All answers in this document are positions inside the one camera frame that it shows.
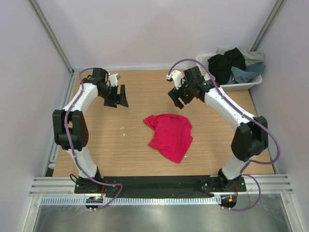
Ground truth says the aluminium rail frame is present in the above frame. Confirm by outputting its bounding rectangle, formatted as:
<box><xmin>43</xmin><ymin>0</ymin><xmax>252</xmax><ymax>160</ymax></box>
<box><xmin>30</xmin><ymin>174</ymin><xmax>293</xmax><ymax>198</ymax></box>

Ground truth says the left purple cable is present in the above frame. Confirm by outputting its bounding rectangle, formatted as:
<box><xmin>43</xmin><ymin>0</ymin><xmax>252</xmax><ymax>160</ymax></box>
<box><xmin>64</xmin><ymin>68</ymin><xmax>123</xmax><ymax>211</ymax></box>

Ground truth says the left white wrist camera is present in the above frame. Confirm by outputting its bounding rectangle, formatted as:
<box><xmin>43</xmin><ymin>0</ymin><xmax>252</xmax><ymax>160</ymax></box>
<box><xmin>107</xmin><ymin>73</ymin><xmax>121</xmax><ymax>87</ymax></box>

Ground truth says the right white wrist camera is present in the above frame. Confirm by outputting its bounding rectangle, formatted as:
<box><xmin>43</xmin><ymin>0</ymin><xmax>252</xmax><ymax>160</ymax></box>
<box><xmin>166</xmin><ymin>71</ymin><xmax>185</xmax><ymax>89</ymax></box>

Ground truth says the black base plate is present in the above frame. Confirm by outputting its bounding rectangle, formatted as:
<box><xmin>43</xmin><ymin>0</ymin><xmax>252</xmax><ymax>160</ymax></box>
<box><xmin>70</xmin><ymin>174</ymin><xmax>247</xmax><ymax>207</ymax></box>

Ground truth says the blue t shirt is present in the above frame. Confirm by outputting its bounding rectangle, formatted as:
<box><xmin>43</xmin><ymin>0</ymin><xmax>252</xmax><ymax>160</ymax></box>
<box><xmin>227</xmin><ymin>63</ymin><xmax>266</xmax><ymax>85</ymax></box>

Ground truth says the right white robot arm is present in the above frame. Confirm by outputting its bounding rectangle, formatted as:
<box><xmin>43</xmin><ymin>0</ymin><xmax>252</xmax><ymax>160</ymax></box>
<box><xmin>167</xmin><ymin>66</ymin><xmax>268</xmax><ymax>191</ymax></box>

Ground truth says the white plastic laundry basket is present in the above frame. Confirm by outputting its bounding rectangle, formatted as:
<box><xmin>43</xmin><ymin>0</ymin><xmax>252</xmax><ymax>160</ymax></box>
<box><xmin>196</xmin><ymin>53</ymin><xmax>263</xmax><ymax>91</ymax></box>

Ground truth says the pink red t shirt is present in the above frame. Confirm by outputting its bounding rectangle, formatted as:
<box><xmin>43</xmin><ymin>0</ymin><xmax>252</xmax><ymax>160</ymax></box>
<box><xmin>143</xmin><ymin>114</ymin><xmax>193</xmax><ymax>163</ymax></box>

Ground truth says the grey green t shirt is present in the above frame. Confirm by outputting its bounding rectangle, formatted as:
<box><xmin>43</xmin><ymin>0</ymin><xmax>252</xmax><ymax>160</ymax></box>
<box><xmin>217</xmin><ymin>48</ymin><xmax>265</xmax><ymax>66</ymax></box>

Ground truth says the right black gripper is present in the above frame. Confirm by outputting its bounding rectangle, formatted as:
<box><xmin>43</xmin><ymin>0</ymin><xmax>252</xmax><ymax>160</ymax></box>
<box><xmin>168</xmin><ymin>77</ymin><xmax>194</xmax><ymax>110</ymax></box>

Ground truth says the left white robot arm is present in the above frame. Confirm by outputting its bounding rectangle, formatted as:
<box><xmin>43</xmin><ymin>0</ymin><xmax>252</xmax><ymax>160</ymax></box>
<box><xmin>52</xmin><ymin>68</ymin><xmax>128</xmax><ymax>193</ymax></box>

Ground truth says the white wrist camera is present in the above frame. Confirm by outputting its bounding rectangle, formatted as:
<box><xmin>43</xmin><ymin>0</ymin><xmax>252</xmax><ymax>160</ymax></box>
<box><xmin>166</xmin><ymin>71</ymin><xmax>185</xmax><ymax>89</ymax></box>
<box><xmin>107</xmin><ymin>73</ymin><xmax>121</xmax><ymax>87</ymax></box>

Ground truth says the white slotted cable duct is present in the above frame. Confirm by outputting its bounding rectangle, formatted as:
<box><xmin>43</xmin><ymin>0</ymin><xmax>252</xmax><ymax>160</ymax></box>
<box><xmin>40</xmin><ymin>195</ymin><xmax>221</xmax><ymax>206</ymax></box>

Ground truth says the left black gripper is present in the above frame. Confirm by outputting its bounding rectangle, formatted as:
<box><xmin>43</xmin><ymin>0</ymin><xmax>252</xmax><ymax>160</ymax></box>
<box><xmin>99</xmin><ymin>85</ymin><xmax>128</xmax><ymax>108</ymax></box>

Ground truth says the black t shirt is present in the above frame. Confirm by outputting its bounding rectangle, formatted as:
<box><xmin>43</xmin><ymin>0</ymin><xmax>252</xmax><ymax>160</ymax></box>
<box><xmin>208</xmin><ymin>48</ymin><xmax>246</xmax><ymax>85</ymax></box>

